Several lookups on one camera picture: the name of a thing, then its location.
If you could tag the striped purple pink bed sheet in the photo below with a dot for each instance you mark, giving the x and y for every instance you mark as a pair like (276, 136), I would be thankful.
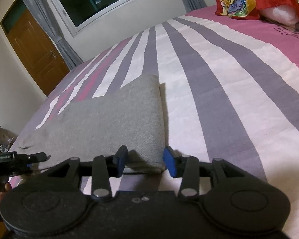
(230, 90)

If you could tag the white pillow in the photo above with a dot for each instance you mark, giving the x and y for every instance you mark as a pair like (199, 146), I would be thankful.
(283, 14)

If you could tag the grey knitted pants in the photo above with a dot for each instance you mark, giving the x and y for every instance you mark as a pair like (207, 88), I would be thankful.
(131, 117)

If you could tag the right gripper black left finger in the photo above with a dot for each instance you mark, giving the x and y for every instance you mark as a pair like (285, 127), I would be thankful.
(104, 167)

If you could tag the wooden shelf unit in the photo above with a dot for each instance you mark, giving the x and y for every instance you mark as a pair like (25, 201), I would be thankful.
(7, 138)

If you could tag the brown wooden door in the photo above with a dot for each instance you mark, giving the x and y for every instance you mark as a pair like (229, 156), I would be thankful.
(34, 48)

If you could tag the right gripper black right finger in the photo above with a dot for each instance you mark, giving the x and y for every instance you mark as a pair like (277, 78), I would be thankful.
(185, 167)

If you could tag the grey curtain left of window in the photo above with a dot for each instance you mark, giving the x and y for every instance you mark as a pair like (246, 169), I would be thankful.
(43, 14)

